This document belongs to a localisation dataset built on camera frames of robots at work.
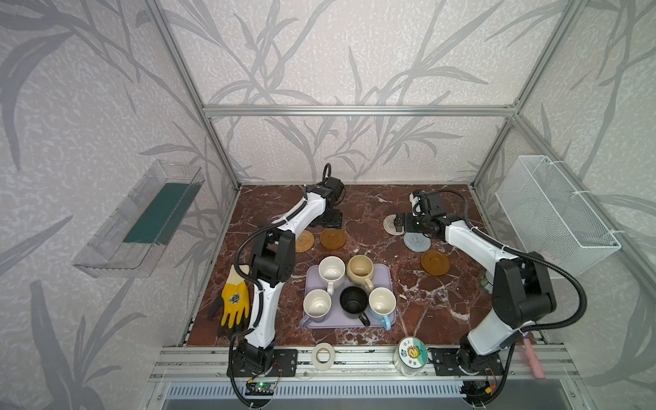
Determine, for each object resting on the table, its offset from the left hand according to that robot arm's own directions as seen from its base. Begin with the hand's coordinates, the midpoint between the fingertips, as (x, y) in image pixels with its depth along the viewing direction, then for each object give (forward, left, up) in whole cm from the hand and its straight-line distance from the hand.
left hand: (330, 224), depth 98 cm
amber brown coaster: (-13, -40, -6) cm, 42 cm away
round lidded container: (-45, -23, +2) cm, 51 cm away
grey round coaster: (-4, -35, -6) cm, 36 cm away
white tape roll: (-46, 0, -7) cm, 47 cm away
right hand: (-1, -28, +5) cm, 28 cm away
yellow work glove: (-26, +31, -5) cm, 41 cm away
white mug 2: (-29, +3, -4) cm, 30 cm away
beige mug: (-17, -11, -5) cm, 21 cm away
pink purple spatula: (-47, -60, -4) cm, 77 cm away
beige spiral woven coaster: (+3, -24, -6) cm, 25 cm away
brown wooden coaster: (-2, -1, -7) cm, 8 cm away
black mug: (-28, -9, -6) cm, 30 cm away
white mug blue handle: (-28, -18, -5) cm, 34 cm away
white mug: (-17, -1, -5) cm, 18 cm away
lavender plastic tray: (-18, -19, -7) cm, 28 cm away
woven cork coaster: (-4, +10, -7) cm, 13 cm away
